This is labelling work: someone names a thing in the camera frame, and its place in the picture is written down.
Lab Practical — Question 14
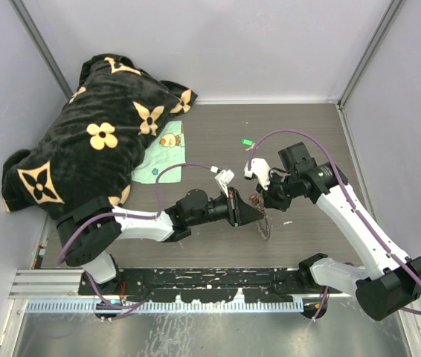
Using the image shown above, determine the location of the red key tags bunch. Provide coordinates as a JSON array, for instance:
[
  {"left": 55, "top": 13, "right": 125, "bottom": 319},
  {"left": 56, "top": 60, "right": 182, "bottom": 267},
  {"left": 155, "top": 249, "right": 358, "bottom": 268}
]
[{"left": 249, "top": 193, "right": 262, "bottom": 205}]

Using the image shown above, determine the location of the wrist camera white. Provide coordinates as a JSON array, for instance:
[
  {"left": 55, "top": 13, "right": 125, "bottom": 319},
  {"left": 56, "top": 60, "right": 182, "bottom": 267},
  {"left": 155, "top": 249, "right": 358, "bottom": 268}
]
[
  {"left": 210, "top": 166, "right": 234, "bottom": 197},
  {"left": 243, "top": 158, "right": 271, "bottom": 190}
]

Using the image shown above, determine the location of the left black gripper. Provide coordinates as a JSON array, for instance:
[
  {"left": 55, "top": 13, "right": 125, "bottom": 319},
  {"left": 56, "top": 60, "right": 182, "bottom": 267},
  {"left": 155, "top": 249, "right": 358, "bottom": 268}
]
[{"left": 188, "top": 187, "right": 263, "bottom": 227}]

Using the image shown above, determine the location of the black floral plush blanket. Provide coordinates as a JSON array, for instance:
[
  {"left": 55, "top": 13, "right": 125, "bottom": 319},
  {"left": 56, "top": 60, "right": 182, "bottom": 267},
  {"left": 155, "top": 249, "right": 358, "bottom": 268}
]
[{"left": 1, "top": 54, "right": 197, "bottom": 219}]

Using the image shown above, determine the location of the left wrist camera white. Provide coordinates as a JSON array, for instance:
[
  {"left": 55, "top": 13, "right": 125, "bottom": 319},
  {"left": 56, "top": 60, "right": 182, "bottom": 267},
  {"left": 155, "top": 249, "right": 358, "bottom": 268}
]
[{"left": 210, "top": 166, "right": 234, "bottom": 197}]

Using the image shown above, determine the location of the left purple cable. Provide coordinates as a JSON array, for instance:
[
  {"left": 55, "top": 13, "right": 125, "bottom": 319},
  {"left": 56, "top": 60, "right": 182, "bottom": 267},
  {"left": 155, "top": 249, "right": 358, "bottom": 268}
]
[{"left": 56, "top": 161, "right": 219, "bottom": 321}]

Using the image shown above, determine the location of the large keyring with small rings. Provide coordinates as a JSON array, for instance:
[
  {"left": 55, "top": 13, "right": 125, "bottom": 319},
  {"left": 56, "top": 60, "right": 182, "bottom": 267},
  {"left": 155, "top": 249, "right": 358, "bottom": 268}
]
[{"left": 251, "top": 197, "right": 272, "bottom": 242}]

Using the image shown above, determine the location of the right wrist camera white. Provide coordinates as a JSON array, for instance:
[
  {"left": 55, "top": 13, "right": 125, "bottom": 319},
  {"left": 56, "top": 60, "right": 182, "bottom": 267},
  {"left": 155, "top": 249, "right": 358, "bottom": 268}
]
[{"left": 243, "top": 158, "right": 271, "bottom": 190}]

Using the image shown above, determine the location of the mint green cartoon cloth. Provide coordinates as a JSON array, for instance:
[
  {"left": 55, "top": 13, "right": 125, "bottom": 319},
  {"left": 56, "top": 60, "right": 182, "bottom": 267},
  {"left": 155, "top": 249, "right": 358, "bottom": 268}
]
[{"left": 132, "top": 120, "right": 186, "bottom": 184}]

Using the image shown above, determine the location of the green key tag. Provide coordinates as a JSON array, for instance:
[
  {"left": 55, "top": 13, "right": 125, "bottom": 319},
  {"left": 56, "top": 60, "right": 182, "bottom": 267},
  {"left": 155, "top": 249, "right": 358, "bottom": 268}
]
[{"left": 241, "top": 139, "right": 253, "bottom": 146}]

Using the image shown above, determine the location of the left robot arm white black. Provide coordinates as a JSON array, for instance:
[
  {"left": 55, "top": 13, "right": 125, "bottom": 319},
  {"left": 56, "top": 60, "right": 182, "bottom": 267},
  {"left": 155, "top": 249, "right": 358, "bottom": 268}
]
[{"left": 57, "top": 187, "right": 263, "bottom": 295}]

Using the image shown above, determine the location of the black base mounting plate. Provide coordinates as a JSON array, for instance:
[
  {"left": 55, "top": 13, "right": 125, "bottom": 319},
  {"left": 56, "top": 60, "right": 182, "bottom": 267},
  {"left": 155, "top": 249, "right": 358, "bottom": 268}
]
[{"left": 99, "top": 268, "right": 324, "bottom": 303}]

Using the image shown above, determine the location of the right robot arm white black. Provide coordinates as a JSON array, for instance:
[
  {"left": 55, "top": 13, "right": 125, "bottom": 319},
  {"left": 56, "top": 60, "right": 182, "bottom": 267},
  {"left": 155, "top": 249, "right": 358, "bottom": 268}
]
[{"left": 244, "top": 142, "right": 421, "bottom": 321}]

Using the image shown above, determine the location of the aluminium rail with slotted duct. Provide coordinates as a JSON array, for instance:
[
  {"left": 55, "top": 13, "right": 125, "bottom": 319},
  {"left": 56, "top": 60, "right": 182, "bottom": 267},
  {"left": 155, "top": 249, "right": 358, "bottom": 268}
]
[{"left": 10, "top": 269, "right": 320, "bottom": 316}]

